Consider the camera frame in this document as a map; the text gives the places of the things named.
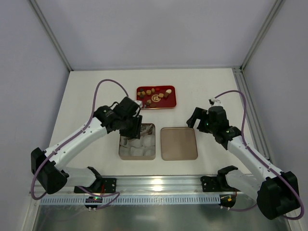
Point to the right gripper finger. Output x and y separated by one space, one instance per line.
202 127
197 114

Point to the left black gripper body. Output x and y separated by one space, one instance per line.
135 126

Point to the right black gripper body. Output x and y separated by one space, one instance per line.
200 118

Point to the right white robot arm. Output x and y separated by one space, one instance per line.
275 192

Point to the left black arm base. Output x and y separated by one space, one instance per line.
106 185

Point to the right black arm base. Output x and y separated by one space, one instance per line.
218 183

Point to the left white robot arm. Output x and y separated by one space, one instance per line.
50 166

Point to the gold tin box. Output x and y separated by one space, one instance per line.
138 149

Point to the gold tin lid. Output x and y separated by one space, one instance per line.
178 144

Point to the red rectangular tray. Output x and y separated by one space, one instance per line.
157 97

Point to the aluminium frame post right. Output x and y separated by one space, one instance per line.
275 9

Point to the aluminium frame post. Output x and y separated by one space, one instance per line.
41 17
275 9

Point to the aluminium frame post left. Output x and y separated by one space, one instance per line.
41 17

